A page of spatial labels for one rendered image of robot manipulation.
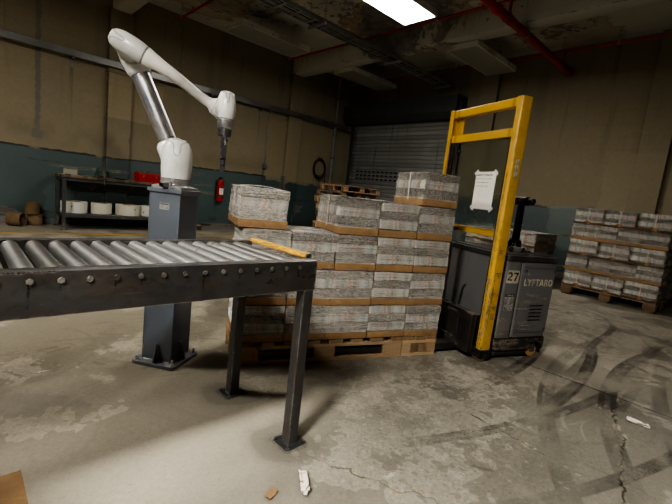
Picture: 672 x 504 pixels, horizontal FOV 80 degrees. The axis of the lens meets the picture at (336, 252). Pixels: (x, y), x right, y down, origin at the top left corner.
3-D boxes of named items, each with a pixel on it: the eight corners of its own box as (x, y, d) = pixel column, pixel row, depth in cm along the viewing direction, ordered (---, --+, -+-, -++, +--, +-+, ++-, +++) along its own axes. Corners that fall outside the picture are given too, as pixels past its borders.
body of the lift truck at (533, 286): (433, 327, 360) (447, 239, 349) (481, 326, 381) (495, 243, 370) (490, 360, 297) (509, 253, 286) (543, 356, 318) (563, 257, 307)
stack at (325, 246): (224, 342, 274) (233, 220, 262) (375, 336, 320) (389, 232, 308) (232, 366, 239) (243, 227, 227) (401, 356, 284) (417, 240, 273)
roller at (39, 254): (41, 253, 142) (41, 239, 142) (69, 285, 109) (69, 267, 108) (23, 253, 139) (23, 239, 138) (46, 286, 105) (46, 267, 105)
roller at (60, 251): (63, 253, 147) (63, 239, 146) (96, 283, 113) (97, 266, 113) (46, 253, 143) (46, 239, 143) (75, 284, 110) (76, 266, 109)
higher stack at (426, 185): (374, 336, 319) (396, 171, 301) (406, 335, 331) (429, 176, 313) (400, 356, 284) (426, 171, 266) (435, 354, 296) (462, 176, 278)
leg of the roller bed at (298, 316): (290, 435, 178) (306, 286, 169) (298, 442, 174) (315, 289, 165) (279, 440, 174) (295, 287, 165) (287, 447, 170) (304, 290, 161)
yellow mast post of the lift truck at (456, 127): (420, 317, 356) (450, 111, 331) (428, 316, 359) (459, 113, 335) (426, 320, 347) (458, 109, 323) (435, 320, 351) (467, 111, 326)
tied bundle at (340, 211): (315, 227, 284) (318, 194, 281) (352, 229, 296) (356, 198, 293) (336, 234, 250) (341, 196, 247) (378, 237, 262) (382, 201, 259)
